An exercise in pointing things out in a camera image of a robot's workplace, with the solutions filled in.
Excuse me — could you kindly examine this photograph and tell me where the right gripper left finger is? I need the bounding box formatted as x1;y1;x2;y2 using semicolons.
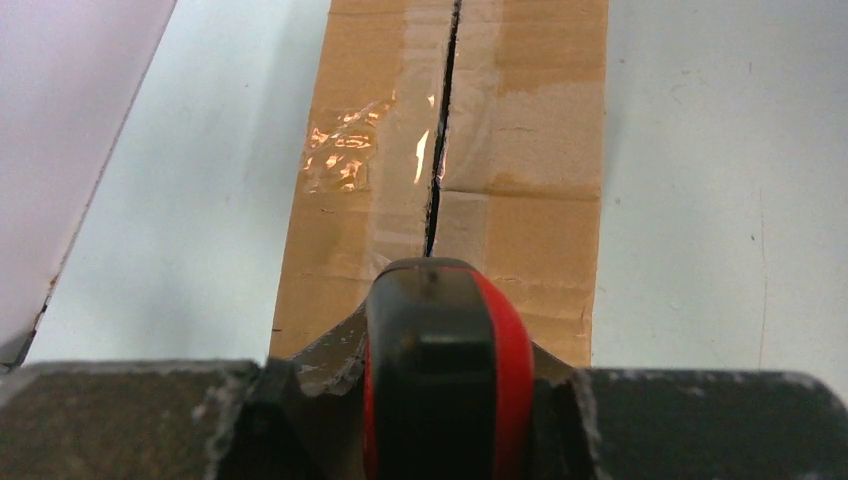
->
0;305;370;480

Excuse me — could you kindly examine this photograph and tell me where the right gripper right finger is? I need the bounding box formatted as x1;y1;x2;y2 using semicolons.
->
530;348;847;479

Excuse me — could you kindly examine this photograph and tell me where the red black utility knife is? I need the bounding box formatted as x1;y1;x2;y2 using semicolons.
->
361;256;537;480

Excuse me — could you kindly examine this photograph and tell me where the brown cardboard express box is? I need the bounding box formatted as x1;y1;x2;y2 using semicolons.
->
270;1;608;366

